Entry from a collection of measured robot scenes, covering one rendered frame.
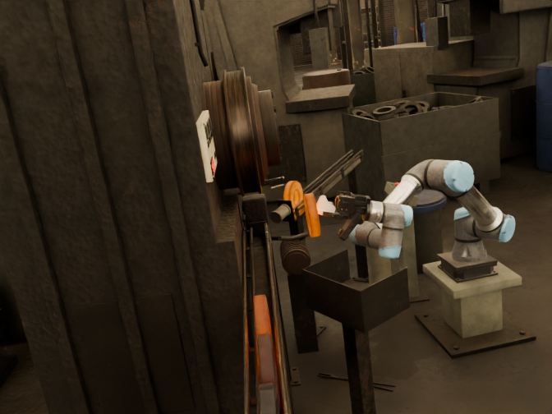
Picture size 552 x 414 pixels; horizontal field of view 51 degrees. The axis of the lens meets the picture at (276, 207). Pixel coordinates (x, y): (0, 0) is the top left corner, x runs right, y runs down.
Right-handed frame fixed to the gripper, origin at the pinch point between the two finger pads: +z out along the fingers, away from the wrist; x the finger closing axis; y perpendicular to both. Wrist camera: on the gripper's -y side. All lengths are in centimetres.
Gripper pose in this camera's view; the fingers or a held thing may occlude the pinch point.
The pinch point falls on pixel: (311, 209)
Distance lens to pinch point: 203.3
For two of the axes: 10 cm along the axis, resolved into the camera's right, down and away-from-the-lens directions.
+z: -9.9, -1.2, -0.9
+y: 1.4, -9.4, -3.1
